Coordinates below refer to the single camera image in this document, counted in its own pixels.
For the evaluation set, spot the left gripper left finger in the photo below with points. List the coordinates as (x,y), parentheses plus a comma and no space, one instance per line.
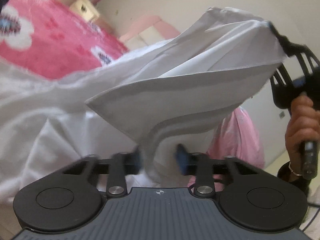
(122,165)

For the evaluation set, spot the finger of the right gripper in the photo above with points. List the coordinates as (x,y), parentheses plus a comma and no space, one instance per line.
(283,40)

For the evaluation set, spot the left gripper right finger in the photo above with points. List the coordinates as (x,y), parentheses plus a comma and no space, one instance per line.
(200,167)

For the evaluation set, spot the white shirt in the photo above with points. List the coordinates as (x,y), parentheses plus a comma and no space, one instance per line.
(172,92)

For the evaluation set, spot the person right hand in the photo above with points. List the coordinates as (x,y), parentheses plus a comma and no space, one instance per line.
(303,125)

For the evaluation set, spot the pink quilted jacket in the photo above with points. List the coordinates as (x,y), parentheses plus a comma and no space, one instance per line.
(236,135)

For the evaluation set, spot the person black sleeve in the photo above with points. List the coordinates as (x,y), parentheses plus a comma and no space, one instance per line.
(286,175)

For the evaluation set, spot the pink headboard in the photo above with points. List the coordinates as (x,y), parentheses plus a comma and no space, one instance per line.
(146,31)

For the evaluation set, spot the red floral blanket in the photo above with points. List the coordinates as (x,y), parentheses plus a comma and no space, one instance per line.
(46,38)

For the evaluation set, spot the cream nightstand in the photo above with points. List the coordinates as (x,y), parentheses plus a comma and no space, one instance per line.
(85,9)

